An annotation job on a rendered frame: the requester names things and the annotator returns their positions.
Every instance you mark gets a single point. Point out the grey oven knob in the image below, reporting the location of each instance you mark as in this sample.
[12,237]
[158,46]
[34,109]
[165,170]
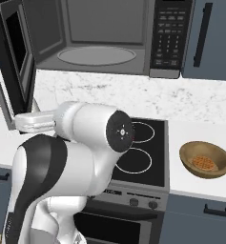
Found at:
[153,205]
[133,202]

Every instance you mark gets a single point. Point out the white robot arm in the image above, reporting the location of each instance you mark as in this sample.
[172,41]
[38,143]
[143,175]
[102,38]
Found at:
[86,127]

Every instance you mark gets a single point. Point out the orange round waffle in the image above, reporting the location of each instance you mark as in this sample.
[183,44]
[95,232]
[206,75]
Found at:
[205,163]

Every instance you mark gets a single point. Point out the blue-grey cupboard door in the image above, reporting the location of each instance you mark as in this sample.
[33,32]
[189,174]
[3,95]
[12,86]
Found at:
[219,38]

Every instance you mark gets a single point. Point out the black microwave door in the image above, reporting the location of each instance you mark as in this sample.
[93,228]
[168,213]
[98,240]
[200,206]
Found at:
[14,47]

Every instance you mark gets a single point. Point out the black hob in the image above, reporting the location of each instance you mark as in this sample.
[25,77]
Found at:
[155,152]

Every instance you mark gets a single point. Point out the grey microwave oven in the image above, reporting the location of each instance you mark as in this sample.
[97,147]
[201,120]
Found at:
[171,38]

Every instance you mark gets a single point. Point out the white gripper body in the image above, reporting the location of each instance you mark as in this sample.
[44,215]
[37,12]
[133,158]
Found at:
[35,122]

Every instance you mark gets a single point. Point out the grey microwave turntable plate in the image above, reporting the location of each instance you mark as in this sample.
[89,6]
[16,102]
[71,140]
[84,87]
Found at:
[97,56]

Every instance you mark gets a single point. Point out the steel oven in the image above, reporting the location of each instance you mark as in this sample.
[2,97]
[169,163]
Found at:
[136,222]

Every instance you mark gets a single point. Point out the brown wooden bowl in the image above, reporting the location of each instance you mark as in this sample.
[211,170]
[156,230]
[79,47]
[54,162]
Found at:
[187,158]

